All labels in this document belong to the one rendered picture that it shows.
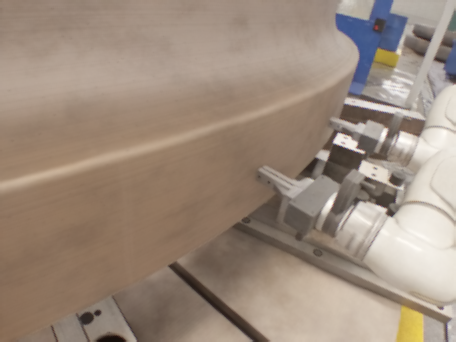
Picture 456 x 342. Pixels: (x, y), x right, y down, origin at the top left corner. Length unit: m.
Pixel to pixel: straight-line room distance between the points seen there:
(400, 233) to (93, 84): 0.50
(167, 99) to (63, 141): 0.17
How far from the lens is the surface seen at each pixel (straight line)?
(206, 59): 0.57
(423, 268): 0.52
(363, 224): 0.53
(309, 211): 0.52
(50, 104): 0.43
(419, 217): 0.55
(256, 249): 1.38
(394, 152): 0.93
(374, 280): 1.42
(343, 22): 5.27
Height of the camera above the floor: 1.32
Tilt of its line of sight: 34 degrees down
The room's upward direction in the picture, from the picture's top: 9 degrees clockwise
